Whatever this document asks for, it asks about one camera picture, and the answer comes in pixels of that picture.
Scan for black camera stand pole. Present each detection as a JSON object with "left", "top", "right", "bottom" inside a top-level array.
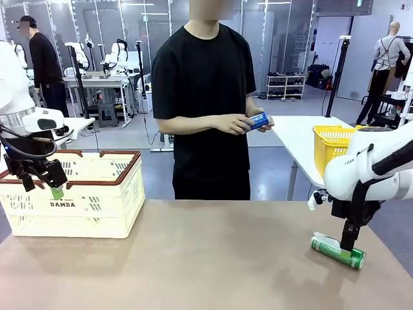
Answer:
[
  {"left": 68, "top": 43, "right": 90, "bottom": 119},
  {"left": 135, "top": 40, "right": 148, "bottom": 114},
  {"left": 325, "top": 36, "right": 352, "bottom": 118}
]

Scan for white side table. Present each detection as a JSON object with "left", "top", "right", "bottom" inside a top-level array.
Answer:
[
  {"left": 267, "top": 115, "right": 356, "bottom": 201},
  {"left": 53, "top": 116, "right": 97, "bottom": 151}
]

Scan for green drink can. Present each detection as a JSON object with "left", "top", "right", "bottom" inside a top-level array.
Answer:
[{"left": 310, "top": 231, "right": 367, "bottom": 271}]

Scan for person's right hand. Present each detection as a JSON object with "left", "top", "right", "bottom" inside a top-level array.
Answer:
[{"left": 217, "top": 113, "right": 251, "bottom": 135}]

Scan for person in black t-shirt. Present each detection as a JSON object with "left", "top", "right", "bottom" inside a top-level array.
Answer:
[{"left": 151, "top": 0, "right": 257, "bottom": 201}]

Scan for grey step stool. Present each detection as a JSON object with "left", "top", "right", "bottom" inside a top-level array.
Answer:
[{"left": 97, "top": 103, "right": 119, "bottom": 129}]

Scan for person's left hand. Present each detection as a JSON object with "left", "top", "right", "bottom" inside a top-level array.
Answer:
[{"left": 247, "top": 107, "right": 275, "bottom": 132}]

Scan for person's left forearm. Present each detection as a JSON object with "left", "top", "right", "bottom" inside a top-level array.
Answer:
[{"left": 245, "top": 95, "right": 263, "bottom": 114}]

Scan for person's right forearm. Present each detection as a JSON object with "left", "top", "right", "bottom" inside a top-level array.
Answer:
[{"left": 157, "top": 114, "right": 223, "bottom": 135}]

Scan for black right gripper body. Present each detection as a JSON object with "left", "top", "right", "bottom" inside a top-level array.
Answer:
[{"left": 331, "top": 197, "right": 382, "bottom": 227}]

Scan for white shoe rack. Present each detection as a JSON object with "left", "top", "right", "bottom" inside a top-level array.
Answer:
[{"left": 266, "top": 72, "right": 307, "bottom": 100}]

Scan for cream shopping basket brown rim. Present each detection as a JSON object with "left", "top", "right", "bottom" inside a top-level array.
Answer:
[{"left": 0, "top": 150, "right": 146, "bottom": 240}]

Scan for white workshop desk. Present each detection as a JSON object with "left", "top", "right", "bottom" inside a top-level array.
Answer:
[{"left": 63, "top": 71, "right": 136, "bottom": 125}]

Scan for background person in black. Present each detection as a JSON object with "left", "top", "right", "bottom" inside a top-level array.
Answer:
[{"left": 19, "top": 15, "right": 70, "bottom": 119}]

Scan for mannequin with grey apron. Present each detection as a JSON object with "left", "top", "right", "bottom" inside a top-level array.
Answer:
[{"left": 356, "top": 21, "right": 412, "bottom": 127}]

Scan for blue drink can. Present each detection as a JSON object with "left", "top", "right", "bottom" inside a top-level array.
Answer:
[{"left": 240, "top": 112, "right": 270, "bottom": 133}]

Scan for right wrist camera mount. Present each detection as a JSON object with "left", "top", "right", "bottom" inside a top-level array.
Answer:
[{"left": 308, "top": 189, "right": 333, "bottom": 211}]

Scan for black bags pile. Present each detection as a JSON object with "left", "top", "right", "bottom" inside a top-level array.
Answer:
[{"left": 306, "top": 63, "right": 333, "bottom": 90}]

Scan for dark clothes on rack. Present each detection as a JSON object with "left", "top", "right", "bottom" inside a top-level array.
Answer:
[{"left": 395, "top": 34, "right": 413, "bottom": 81}]

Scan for black utility cart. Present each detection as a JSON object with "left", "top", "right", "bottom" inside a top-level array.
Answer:
[{"left": 370, "top": 90, "right": 413, "bottom": 130}]

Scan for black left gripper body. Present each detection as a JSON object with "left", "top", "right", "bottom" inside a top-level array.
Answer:
[{"left": 0, "top": 124, "right": 56, "bottom": 162}]

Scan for large yellow plastic basket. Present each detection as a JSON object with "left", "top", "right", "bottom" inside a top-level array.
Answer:
[{"left": 312, "top": 125, "right": 365, "bottom": 178}]

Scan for white computer tower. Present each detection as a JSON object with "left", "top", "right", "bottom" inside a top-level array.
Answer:
[{"left": 141, "top": 73, "right": 154, "bottom": 114}]

